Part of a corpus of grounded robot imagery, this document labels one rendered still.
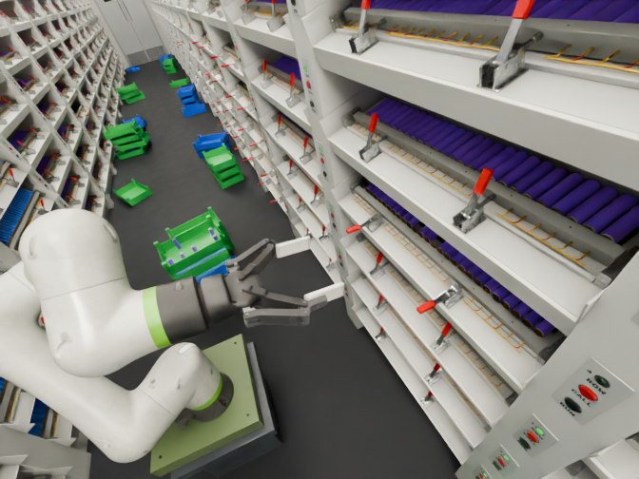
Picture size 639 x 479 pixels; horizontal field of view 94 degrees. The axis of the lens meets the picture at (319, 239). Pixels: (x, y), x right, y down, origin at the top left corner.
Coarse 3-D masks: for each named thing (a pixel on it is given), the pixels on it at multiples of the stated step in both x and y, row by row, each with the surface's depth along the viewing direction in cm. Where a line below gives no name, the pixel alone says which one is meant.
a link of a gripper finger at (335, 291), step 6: (342, 282) 50; (324, 288) 48; (330, 288) 48; (336, 288) 49; (342, 288) 50; (312, 294) 47; (318, 294) 48; (324, 294) 48; (330, 294) 49; (336, 294) 50; (342, 294) 51
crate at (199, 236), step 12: (192, 228) 156; (204, 228) 160; (216, 228) 161; (168, 240) 152; (180, 240) 156; (192, 240) 156; (204, 240) 155; (216, 240) 145; (168, 252) 153; (180, 252) 152; (192, 252) 150; (204, 252) 145; (168, 264) 146; (180, 264) 140
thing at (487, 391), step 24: (360, 240) 100; (360, 264) 96; (384, 264) 90; (384, 288) 88; (408, 288) 85; (408, 312) 81; (432, 312) 77; (432, 336) 75; (456, 336) 72; (456, 360) 69; (480, 360) 68; (456, 384) 68; (480, 384) 65; (504, 384) 63; (480, 408) 63; (504, 408) 61
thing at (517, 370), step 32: (352, 192) 87; (384, 224) 76; (416, 224) 72; (416, 288) 67; (448, 320) 60; (480, 320) 54; (480, 352) 54; (512, 352) 50; (544, 352) 46; (512, 384) 49
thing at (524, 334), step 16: (368, 208) 80; (384, 208) 76; (400, 224) 71; (416, 240) 67; (416, 256) 66; (432, 256) 63; (448, 272) 60; (464, 288) 58; (480, 288) 55; (496, 304) 53; (512, 320) 50; (528, 336) 48
